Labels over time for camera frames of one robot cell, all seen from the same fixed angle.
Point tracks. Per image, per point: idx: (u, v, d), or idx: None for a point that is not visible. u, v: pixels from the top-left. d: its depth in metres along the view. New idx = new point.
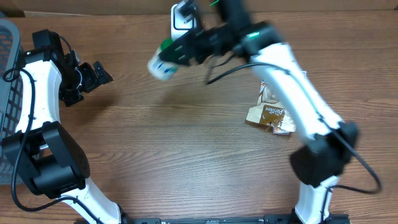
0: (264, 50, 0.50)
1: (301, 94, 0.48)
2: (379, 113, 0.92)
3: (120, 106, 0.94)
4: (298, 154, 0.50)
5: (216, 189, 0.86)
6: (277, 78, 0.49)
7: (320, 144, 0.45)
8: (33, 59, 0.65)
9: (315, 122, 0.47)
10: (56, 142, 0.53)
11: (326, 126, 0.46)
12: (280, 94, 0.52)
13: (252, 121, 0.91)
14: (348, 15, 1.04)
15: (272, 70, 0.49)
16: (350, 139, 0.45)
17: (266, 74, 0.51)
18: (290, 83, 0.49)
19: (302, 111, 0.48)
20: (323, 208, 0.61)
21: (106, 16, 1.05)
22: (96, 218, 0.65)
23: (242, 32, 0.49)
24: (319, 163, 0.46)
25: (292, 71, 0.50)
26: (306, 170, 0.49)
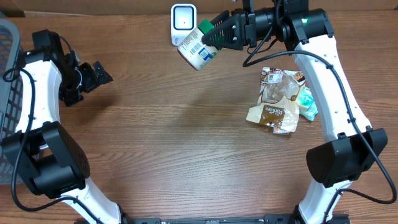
0: (312, 40, 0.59)
1: (338, 91, 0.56)
2: (379, 113, 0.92)
3: (120, 106, 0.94)
4: (318, 152, 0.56)
5: (216, 189, 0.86)
6: (318, 73, 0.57)
7: (344, 146, 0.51)
8: (33, 59, 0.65)
9: (344, 121, 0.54)
10: (57, 142, 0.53)
11: (354, 128, 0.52)
12: (314, 88, 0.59)
13: (252, 121, 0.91)
14: (347, 15, 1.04)
15: (323, 66, 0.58)
16: (375, 147, 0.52)
17: (308, 66, 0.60)
18: (331, 78, 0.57)
19: (333, 106, 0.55)
20: (328, 209, 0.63)
21: (106, 16, 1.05)
22: (96, 218, 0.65)
23: (293, 16, 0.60)
24: (338, 165, 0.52)
25: (335, 67, 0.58)
26: (321, 169, 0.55)
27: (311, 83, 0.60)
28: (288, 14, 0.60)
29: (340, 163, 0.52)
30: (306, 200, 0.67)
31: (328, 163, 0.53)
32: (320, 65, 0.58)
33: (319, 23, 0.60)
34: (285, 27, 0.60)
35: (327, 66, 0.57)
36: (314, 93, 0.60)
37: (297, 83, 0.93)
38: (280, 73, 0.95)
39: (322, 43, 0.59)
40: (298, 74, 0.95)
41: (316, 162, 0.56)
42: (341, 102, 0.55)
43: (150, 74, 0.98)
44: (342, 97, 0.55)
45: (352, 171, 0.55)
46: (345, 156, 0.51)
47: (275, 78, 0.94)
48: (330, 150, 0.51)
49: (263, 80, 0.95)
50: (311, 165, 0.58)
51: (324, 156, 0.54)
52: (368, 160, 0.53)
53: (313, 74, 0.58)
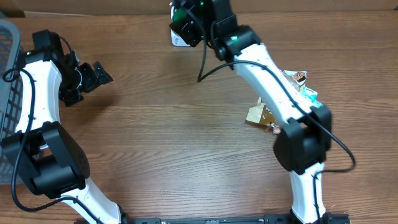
0: (244, 51, 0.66)
1: (277, 87, 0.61)
2: (379, 113, 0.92)
3: (120, 106, 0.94)
4: (278, 144, 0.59)
5: (216, 189, 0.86)
6: (257, 75, 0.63)
7: (295, 127, 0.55)
8: (33, 59, 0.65)
9: (290, 107, 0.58)
10: (56, 142, 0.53)
11: (299, 111, 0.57)
12: (260, 90, 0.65)
13: (252, 121, 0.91)
14: (347, 15, 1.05)
15: (258, 69, 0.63)
16: (324, 121, 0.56)
17: (247, 72, 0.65)
18: (268, 77, 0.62)
19: (275, 99, 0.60)
20: (316, 200, 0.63)
21: (106, 16, 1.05)
22: (96, 218, 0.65)
23: (226, 37, 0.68)
24: (295, 149, 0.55)
25: (268, 67, 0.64)
26: (286, 157, 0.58)
27: (257, 87, 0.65)
28: (221, 35, 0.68)
29: (298, 145, 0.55)
30: (295, 199, 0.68)
31: (289, 149, 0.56)
32: (257, 69, 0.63)
33: (248, 40, 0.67)
34: (220, 48, 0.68)
35: (262, 68, 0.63)
36: (260, 95, 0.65)
37: (298, 82, 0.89)
38: None
39: (253, 50, 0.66)
40: (298, 74, 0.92)
41: (281, 153, 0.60)
42: (283, 94, 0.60)
43: (150, 74, 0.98)
44: (282, 89, 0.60)
45: (315, 152, 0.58)
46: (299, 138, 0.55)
47: None
48: (284, 135, 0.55)
49: None
50: (280, 158, 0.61)
51: (283, 144, 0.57)
52: (324, 137, 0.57)
53: (253, 78, 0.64)
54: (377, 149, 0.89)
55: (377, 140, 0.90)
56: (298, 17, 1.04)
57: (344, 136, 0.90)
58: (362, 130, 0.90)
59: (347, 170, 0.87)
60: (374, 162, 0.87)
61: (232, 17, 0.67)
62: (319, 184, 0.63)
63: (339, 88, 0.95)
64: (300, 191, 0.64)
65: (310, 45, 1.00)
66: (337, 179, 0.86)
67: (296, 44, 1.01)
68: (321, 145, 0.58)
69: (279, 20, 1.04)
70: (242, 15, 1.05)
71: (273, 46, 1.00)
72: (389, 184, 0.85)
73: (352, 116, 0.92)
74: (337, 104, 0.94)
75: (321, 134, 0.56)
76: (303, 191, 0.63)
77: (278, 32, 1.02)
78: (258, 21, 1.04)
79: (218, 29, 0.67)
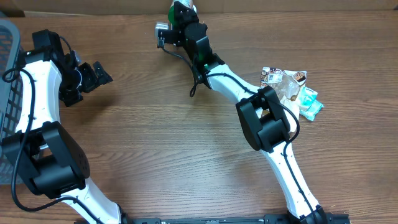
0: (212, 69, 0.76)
1: (234, 84, 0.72)
2: (380, 113, 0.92)
3: (120, 106, 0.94)
4: (243, 124, 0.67)
5: (216, 189, 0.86)
6: (221, 81, 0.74)
7: (246, 104, 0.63)
8: (33, 59, 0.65)
9: (243, 93, 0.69)
10: (56, 142, 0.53)
11: (249, 93, 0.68)
12: (224, 91, 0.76)
13: None
14: (347, 15, 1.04)
15: (221, 77, 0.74)
16: (270, 95, 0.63)
17: (214, 81, 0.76)
18: (229, 80, 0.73)
19: (233, 91, 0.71)
20: (298, 185, 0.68)
21: (106, 16, 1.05)
22: (96, 218, 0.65)
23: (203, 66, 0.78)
24: (250, 122, 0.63)
25: (229, 72, 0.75)
26: (250, 134, 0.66)
27: (223, 90, 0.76)
28: (200, 65, 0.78)
29: (251, 119, 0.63)
30: (286, 197, 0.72)
31: (247, 124, 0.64)
32: (220, 76, 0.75)
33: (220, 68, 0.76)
34: (199, 74, 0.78)
35: (223, 75, 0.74)
36: (228, 96, 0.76)
37: (297, 82, 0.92)
38: (280, 73, 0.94)
39: (220, 66, 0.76)
40: (298, 74, 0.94)
41: (247, 133, 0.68)
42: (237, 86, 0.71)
43: (150, 74, 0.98)
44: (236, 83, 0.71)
45: (272, 127, 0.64)
46: (250, 113, 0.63)
47: (275, 78, 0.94)
48: (239, 112, 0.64)
49: (263, 80, 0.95)
50: (249, 140, 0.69)
51: (244, 123, 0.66)
52: (277, 112, 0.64)
53: (219, 84, 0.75)
54: (377, 149, 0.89)
55: (377, 140, 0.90)
56: (298, 17, 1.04)
57: (344, 136, 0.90)
58: (362, 130, 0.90)
59: (347, 170, 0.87)
60: (374, 162, 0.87)
61: (207, 50, 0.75)
62: (293, 163, 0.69)
63: (339, 88, 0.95)
64: (282, 180, 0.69)
65: (310, 45, 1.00)
66: (337, 179, 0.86)
67: (296, 44, 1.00)
68: (277, 119, 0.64)
69: (279, 20, 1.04)
70: (243, 14, 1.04)
71: (273, 45, 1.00)
72: (388, 184, 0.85)
73: (352, 116, 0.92)
74: (337, 104, 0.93)
75: (272, 109, 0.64)
76: (283, 179, 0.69)
77: (278, 33, 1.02)
78: (259, 21, 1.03)
79: (198, 61, 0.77)
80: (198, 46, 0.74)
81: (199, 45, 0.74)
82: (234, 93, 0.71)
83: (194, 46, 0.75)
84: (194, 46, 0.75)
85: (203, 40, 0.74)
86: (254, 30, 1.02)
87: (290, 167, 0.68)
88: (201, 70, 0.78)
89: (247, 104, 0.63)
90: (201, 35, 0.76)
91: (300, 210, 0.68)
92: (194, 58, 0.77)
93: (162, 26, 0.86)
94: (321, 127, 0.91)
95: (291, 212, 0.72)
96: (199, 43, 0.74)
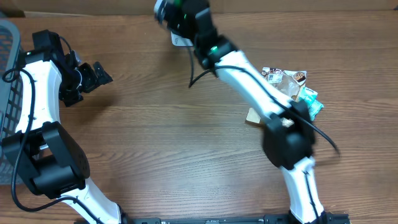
0: (224, 57, 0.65)
1: (255, 87, 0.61)
2: (379, 113, 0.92)
3: (120, 106, 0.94)
4: (266, 139, 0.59)
5: (216, 189, 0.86)
6: (236, 76, 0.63)
7: (275, 122, 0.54)
8: (33, 59, 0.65)
9: (269, 103, 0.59)
10: (56, 142, 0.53)
11: (278, 106, 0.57)
12: (240, 90, 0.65)
13: (252, 121, 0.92)
14: (347, 15, 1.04)
15: (230, 70, 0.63)
16: (303, 113, 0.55)
17: (228, 75, 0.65)
18: (245, 78, 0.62)
19: (255, 96, 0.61)
20: (310, 197, 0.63)
21: (106, 16, 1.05)
22: (96, 218, 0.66)
23: (208, 49, 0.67)
24: (280, 141, 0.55)
25: (247, 68, 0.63)
26: (273, 150, 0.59)
27: (237, 86, 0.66)
28: (204, 45, 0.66)
29: (282, 138, 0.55)
30: (292, 200, 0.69)
31: (273, 142, 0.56)
32: (236, 71, 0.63)
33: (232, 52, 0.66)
34: (203, 58, 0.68)
35: (240, 70, 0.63)
36: (242, 92, 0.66)
37: (296, 83, 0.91)
38: (280, 73, 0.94)
39: (232, 56, 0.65)
40: (298, 74, 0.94)
41: (269, 148, 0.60)
42: (262, 91, 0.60)
43: (150, 74, 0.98)
44: (260, 88, 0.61)
45: (301, 146, 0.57)
46: (281, 133, 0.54)
47: (276, 78, 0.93)
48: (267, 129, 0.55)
49: None
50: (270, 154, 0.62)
51: (269, 139, 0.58)
52: (306, 129, 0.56)
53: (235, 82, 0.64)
54: (377, 149, 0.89)
55: (377, 140, 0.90)
56: (298, 17, 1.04)
57: (344, 136, 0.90)
58: (361, 130, 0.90)
59: (347, 170, 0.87)
60: (374, 162, 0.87)
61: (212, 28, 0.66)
62: (311, 180, 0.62)
63: (339, 88, 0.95)
64: (295, 190, 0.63)
65: (310, 45, 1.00)
66: (337, 179, 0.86)
67: (296, 44, 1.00)
68: (306, 136, 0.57)
69: (279, 20, 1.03)
70: (243, 15, 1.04)
71: (272, 46, 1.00)
72: (388, 184, 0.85)
73: (352, 116, 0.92)
74: (337, 104, 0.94)
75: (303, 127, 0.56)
76: (298, 192, 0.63)
77: (278, 33, 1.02)
78: (258, 21, 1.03)
79: (201, 42, 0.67)
80: (198, 23, 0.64)
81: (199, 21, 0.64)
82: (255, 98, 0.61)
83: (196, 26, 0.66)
84: (196, 23, 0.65)
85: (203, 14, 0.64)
86: (254, 30, 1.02)
87: (307, 183, 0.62)
88: (206, 53, 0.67)
89: (277, 122, 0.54)
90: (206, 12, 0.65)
91: (306, 218, 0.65)
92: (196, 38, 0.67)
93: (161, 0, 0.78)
94: (321, 127, 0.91)
95: (295, 214, 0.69)
96: (200, 17, 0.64)
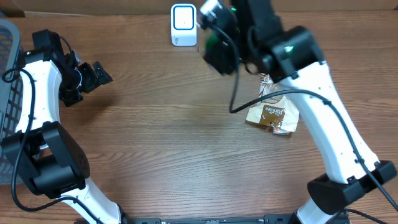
0: (300, 72, 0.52)
1: (341, 130, 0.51)
2: (379, 113, 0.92)
3: (120, 106, 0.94)
4: (324, 191, 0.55)
5: (216, 189, 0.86)
6: (313, 106, 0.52)
7: (355, 192, 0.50)
8: (33, 59, 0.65)
9: (352, 163, 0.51)
10: (57, 142, 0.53)
11: (364, 170, 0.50)
12: (311, 122, 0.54)
13: (252, 121, 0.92)
14: (347, 15, 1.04)
15: (308, 98, 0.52)
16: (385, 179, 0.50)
17: (301, 102, 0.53)
18: (329, 114, 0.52)
19: (334, 142, 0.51)
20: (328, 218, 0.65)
21: (106, 16, 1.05)
22: (96, 218, 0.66)
23: (273, 42, 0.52)
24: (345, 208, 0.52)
25: (333, 100, 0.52)
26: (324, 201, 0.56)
27: (305, 113, 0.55)
28: (265, 42, 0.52)
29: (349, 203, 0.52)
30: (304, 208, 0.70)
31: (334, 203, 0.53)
32: (318, 102, 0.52)
33: (305, 44, 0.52)
34: (264, 57, 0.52)
35: (325, 103, 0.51)
36: (305, 118, 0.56)
37: None
38: None
39: (311, 71, 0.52)
40: None
41: (324, 199, 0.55)
42: (345, 140, 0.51)
43: (150, 74, 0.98)
44: (347, 137, 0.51)
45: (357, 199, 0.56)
46: (356, 198, 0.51)
47: None
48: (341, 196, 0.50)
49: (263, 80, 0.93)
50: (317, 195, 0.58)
51: (331, 197, 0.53)
52: None
53: (309, 111, 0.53)
54: (377, 149, 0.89)
55: (377, 140, 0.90)
56: (298, 17, 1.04)
57: None
58: (361, 130, 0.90)
59: None
60: None
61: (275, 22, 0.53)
62: None
63: (339, 88, 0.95)
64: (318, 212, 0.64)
65: None
66: None
67: None
68: None
69: None
70: None
71: None
72: (389, 184, 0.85)
73: (352, 116, 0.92)
74: None
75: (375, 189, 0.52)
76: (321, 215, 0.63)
77: None
78: None
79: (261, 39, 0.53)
80: (250, 9, 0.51)
81: (258, 17, 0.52)
82: (334, 148, 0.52)
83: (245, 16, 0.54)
84: (247, 12, 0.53)
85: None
86: None
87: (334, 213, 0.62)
88: (269, 48, 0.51)
89: (356, 192, 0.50)
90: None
91: None
92: (252, 32, 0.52)
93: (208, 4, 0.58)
94: None
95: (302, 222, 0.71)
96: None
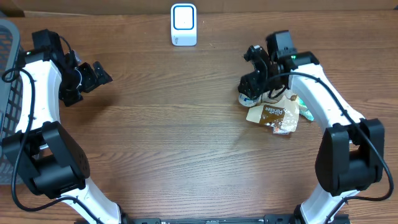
0: (300, 68, 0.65)
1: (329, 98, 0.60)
2: (380, 113, 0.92)
3: (120, 106, 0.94)
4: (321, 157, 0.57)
5: (216, 189, 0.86)
6: (307, 84, 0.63)
7: (341, 134, 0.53)
8: (33, 59, 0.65)
9: (338, 116, 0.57)
10: (56, 142, 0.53)
11: (348, 119, 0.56)
12: (309, 101, 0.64)
13: (252, 121, 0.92)
14: (347, 15, 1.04)
15: (303, 79, 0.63)
16: (373, 134, 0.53)
17: (300, 84, 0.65)
18: (320, 88, 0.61)
19: (324, 106, 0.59)
20: (330, 213, 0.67)
21: (105, 16, 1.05)
22: (96, 218, 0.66)
23: (288, 58, 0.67)
24: (337, 160, 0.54)
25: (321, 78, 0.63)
26: (326, 175, 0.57)
27: (305, 96, 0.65)
28: (281, 55, 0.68)
29: (341, 157, 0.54)
30: (308, 201, 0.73)
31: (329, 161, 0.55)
32: (310, 81, 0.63)
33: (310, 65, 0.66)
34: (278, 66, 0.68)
35: (315, 81, 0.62)
36: (306, 103, 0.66)
37: None
38: None
39: (308, 68, 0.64)
40: None
41: (324, 169, 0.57)
42: (334, 102, 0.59)
43: (150, 74, 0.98)
44: (334, 99, 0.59)
45: (359, 177, 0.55)
46: (344, 146, 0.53)
47: None
48: (328, 139, 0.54)
49: None
50: (319, 173, 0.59)
51: (326, 156, 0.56)
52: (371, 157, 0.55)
53: (305, 89, 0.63)
54: None
55: None
56: (298, 17, 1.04)
57: None
58: None
59: None
60: None
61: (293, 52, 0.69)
62: (342, 205, 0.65)
63: (339, 88, 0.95)
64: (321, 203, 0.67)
65: (310, 45, 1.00)
66: None
67: (296, 44, 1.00)
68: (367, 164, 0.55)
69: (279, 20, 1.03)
70: (243, 14, 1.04)
71: None
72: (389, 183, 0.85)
73: None
74: None
75: (370, 155, 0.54)
76: (323, 206, 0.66)
77: None
78: (258, 20, 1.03)
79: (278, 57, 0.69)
80: (277, 43, 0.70)
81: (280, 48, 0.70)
82: (323, 107, 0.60)
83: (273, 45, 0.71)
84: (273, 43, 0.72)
85: (283, 35, 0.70)
86: (254, 30, 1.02)
87: (336, 204, 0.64)
88: (283, 60, 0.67)
89: (342, 135, 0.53)
90: (287, 39, 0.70)
91: None
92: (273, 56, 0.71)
93: (282, 36, 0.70)
94: None
95: (304, 216, 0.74)
96: (278, 35, 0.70)
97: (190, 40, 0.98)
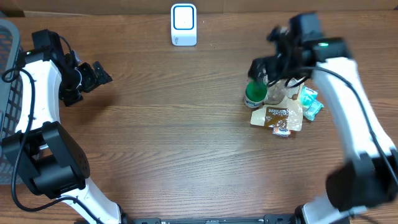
0: (329, 61, 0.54)
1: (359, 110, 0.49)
2: (379, 113, 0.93)
3: (120, 106, 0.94)
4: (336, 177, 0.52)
5: (216, 189, 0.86)
6: (332, 83, 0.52)
7: (365, 165, 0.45)
8: (33, 59, 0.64)
9: (366, 140, 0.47)
10: (57, 142, 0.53)
11: (377, 148, 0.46)
12: (329, 104, 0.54)
13: (256, 124, 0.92)
14: (347, 15, 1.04)
15: (331, 77, 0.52)
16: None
17: (326, 83, 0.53)
18: (351, 96, 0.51)
19: (349, 117, 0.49)
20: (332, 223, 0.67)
21: (105, 16, 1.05)
22: (96, 218, 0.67)
23: (315, 43, 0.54)
24: (360, 191, 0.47)
25: (353, 85, 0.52)
26: (339, 195, 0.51)
27: (329, 99, 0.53)
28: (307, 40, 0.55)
29: (363, 190, 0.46)
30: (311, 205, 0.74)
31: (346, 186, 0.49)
32: (338, 81, 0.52)
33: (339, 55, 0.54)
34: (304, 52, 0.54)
35: (346, 83, 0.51)
36: (329, 104, 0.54)
37: None
38: None
39: (339, 61, 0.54)
40: None
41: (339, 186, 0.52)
42: (363, 121, 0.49)
43: (150, 74, 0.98)
44: (362, 111, 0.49)
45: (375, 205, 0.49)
46: (367, 183, 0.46)
47: None
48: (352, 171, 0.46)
49: None
50: (333, 187, 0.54)
51: (346, 181, 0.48)
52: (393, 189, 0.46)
53: (333, 94, 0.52)
54: None
55: None
56: None
57: None
58: None
59: None
60: None
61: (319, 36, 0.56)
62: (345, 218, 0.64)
63: None
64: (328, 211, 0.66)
65: None
66: None
67: None
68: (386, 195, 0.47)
69: (279, 20, 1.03)
70: (243, 14, 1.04)
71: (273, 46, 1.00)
72: None
73: None
74: None
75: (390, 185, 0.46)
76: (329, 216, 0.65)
77: None
78: (258, 20, 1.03)
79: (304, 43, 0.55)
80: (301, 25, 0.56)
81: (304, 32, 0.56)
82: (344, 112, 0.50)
83: (297, 28, 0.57)
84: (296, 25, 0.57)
85: (308, 16, 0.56)
86: (254, 30, 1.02)
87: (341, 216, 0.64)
88: (310, 46, 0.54)
89: (367, 166, 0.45)
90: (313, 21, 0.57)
91: None
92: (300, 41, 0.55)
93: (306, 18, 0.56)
94: (321, 126, 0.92)
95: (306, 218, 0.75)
96: (303, 17, 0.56)
97: (190, 40, 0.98)
